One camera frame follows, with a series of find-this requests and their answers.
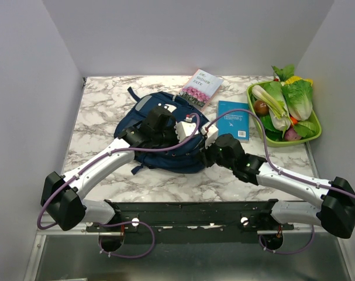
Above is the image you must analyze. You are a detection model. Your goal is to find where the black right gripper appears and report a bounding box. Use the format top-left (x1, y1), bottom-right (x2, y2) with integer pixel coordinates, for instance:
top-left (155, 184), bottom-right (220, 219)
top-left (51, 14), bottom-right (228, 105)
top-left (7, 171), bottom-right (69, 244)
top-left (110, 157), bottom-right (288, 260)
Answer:
top-left (194, 136), bottom-right (235, 170)

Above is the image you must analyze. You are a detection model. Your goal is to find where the navy blue student backpack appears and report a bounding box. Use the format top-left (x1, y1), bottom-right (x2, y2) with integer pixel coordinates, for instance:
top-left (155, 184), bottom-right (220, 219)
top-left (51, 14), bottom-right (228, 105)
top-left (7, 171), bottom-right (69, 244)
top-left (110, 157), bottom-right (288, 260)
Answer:
top-left (113, 87), bottom-right (209, 174)

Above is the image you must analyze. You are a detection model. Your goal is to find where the white book with pink roses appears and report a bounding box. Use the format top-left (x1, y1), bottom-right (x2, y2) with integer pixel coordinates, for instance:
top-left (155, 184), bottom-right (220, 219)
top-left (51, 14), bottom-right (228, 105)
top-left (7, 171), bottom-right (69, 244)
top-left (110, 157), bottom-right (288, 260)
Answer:
top-left (179, 69), bottom-right (223, 112)

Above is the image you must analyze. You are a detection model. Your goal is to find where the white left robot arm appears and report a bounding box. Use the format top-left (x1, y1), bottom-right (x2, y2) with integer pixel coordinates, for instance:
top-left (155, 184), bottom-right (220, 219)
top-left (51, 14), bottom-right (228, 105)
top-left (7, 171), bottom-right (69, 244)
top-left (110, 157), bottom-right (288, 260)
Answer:
top-left (41, 104), bottom-right (178, 231)

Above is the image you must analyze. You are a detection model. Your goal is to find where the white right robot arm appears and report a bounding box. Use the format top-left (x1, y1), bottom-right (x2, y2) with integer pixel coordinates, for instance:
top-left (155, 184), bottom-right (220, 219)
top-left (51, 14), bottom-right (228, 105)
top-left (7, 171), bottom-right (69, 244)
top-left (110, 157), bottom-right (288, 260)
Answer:
top-left (200, 133), bottom-right (355, 239)

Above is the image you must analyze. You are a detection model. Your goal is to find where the teal blue hardcover book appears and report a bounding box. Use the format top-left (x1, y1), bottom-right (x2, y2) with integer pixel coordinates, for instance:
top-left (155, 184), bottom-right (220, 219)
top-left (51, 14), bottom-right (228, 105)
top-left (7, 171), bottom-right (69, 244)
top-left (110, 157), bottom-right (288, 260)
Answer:
top-left (216, 101), bottom-right (249, 142)

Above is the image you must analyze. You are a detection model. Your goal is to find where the green plastic vegetable tray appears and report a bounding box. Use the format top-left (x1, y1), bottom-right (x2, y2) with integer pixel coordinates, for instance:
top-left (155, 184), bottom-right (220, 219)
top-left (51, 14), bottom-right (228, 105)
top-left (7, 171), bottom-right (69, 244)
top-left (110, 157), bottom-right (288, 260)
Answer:
top-left (247, 79), bottom-right (322, 147)

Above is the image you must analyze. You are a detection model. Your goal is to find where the brown round fruit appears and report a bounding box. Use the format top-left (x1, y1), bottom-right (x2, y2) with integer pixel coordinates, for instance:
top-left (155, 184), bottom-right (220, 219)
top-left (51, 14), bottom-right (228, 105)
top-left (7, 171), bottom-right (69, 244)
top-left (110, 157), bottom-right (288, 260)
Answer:
top-left (253, 100), bottom-right (269, 116)

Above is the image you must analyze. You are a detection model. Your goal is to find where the purple onion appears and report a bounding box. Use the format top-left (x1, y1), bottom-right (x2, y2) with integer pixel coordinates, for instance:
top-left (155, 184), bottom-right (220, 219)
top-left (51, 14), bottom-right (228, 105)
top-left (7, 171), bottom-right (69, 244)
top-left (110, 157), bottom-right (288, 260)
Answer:
top-left (284, 127), bottom-right (302, 142)

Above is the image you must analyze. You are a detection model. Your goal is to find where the white green bok choy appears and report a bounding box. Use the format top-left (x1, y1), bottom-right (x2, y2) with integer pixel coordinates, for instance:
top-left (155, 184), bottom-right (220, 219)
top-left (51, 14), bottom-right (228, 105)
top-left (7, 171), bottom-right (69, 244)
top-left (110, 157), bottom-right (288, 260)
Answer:
top-left (251, 81), bottom-right (291, 133)

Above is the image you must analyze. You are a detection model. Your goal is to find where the green lettuce head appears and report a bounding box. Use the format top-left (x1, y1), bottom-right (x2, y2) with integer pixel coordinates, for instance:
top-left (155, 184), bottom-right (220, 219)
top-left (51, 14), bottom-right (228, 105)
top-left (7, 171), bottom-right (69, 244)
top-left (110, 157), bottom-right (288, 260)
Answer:
top-left (282, 80), bottom-right (313, 121)

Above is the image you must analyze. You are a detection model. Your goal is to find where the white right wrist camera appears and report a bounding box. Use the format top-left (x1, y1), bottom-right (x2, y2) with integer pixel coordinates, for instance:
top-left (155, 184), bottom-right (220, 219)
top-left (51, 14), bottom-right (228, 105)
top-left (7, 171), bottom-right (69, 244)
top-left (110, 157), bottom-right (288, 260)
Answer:
top-left (200, 122), bottom-right (219, 149)

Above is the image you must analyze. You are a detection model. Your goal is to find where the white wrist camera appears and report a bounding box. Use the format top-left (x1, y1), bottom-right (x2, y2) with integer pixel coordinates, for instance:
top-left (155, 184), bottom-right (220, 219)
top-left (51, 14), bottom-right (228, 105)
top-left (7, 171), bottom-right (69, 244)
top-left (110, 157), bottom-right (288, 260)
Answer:
top-left (174, 121), bottom-right (197, 143)
top-left (200, 122), bottom-right (219, 149)

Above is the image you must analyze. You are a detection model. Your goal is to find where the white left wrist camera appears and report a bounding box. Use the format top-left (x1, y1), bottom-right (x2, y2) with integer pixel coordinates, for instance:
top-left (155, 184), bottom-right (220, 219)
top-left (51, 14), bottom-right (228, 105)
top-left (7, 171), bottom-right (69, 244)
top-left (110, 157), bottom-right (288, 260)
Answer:
top-left (174, 121), bottom-right (197, 143)

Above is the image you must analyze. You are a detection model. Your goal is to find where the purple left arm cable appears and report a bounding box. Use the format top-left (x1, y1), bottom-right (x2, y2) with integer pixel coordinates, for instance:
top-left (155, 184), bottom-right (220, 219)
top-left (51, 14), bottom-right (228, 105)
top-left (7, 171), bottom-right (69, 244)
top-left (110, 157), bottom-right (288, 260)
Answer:
top-left (37, 112), bottom-right (201, 259)

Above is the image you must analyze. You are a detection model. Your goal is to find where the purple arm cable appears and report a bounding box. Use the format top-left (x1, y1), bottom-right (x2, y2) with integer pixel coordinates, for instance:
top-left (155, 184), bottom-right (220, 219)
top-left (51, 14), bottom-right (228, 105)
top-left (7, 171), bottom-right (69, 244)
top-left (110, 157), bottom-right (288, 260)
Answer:
top-left (205, 109), bottom-right (355, 255)
top-left (37, 112), bottom-right (201, 259)

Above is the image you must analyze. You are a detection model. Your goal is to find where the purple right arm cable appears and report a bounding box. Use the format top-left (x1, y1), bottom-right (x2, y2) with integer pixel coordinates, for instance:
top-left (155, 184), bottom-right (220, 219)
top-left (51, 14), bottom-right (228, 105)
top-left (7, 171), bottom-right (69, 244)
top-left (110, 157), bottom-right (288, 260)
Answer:
top-left (205, 109), bottom-right (355, 255)

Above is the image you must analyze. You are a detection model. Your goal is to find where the black mounting rail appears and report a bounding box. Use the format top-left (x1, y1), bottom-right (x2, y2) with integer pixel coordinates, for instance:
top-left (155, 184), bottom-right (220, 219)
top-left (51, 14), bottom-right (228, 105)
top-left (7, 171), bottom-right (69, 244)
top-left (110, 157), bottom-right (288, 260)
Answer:
top-left (75, 200), bottom-right (294, 244)

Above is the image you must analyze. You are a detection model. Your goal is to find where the aluminium frame rail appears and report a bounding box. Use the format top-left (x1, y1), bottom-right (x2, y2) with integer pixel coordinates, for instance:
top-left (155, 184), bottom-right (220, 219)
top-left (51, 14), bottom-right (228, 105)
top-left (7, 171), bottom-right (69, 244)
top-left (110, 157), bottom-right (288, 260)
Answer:
top-left (23, 232), bottom-right (46, 281)

